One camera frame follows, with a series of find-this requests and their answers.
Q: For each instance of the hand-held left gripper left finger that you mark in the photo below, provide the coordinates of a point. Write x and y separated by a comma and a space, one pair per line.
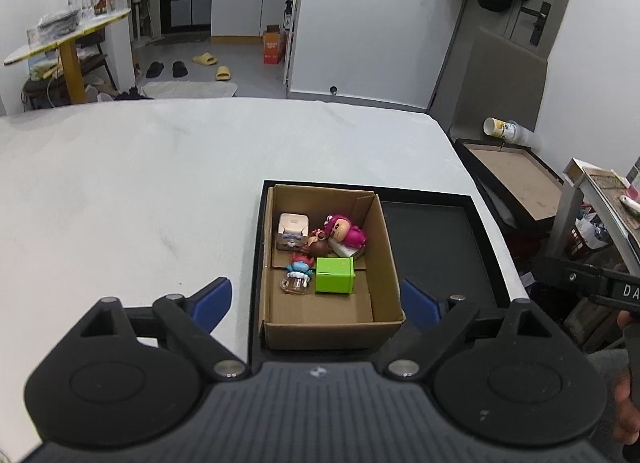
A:
212, 300

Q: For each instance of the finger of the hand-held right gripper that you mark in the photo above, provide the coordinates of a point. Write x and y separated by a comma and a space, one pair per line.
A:
560, 273

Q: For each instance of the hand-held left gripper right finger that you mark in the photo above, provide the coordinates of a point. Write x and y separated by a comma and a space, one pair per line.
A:
420, 303

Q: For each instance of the black tray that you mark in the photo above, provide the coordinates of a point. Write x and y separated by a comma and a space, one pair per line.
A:
435, 238

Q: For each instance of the blue figurine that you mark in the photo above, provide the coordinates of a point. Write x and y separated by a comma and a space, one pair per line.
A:
300, 268

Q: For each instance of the brown cardboard box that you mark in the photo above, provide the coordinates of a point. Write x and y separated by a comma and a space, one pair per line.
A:
330, 334

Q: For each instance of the pink figurine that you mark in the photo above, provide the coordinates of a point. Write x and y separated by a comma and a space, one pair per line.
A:
347, 235

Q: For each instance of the small brown figurine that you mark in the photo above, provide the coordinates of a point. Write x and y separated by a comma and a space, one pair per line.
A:
318, 244

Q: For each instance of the person's right hand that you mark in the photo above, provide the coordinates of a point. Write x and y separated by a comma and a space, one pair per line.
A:
625, 395

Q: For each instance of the green cube toy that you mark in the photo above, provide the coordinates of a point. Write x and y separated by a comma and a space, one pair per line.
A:
334, 275

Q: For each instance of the grey metal desk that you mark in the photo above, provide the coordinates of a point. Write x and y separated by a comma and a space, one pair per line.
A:
607, 193

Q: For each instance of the black framed brown board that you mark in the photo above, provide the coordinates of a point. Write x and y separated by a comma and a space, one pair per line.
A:
520, 183

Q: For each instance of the beige cube toy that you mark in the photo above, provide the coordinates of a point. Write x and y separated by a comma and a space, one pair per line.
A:
292, 228

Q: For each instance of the white yellow paper cup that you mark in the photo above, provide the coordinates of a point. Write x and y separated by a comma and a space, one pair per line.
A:
505, 129

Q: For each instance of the grey board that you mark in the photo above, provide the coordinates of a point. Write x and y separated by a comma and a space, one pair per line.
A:
500, 78

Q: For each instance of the white floor mat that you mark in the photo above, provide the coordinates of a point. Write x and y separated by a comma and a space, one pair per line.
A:
190, 89

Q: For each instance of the yellow slipper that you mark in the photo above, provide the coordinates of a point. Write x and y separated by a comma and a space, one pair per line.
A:
223, 74
205, 59

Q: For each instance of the black slipper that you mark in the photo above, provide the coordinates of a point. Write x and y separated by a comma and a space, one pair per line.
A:
155, 69
180, 69

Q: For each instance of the orange cardboard box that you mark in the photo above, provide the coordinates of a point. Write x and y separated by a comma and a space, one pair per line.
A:
273, 45

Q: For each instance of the round table with wooden leg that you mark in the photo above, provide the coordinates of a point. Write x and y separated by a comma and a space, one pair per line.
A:
70, 38

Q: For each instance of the white cabinet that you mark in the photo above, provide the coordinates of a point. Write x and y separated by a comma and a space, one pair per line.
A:
250, 3

